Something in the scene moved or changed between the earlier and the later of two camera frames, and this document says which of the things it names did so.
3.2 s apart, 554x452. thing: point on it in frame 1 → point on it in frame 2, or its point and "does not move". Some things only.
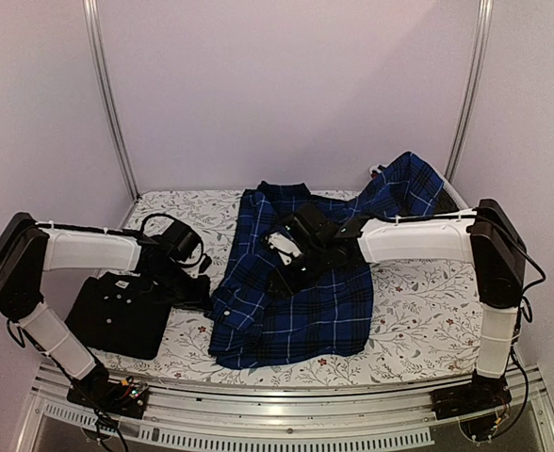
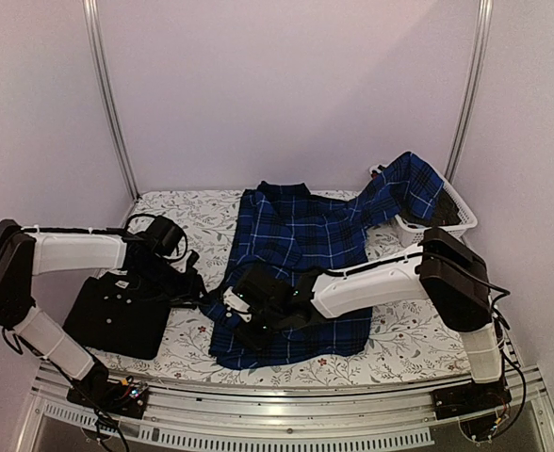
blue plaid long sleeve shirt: [329, 314] does not move
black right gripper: [284, 286] → [252, 341]
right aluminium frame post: [475, 87] does not move
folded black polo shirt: [125, 314] does not move
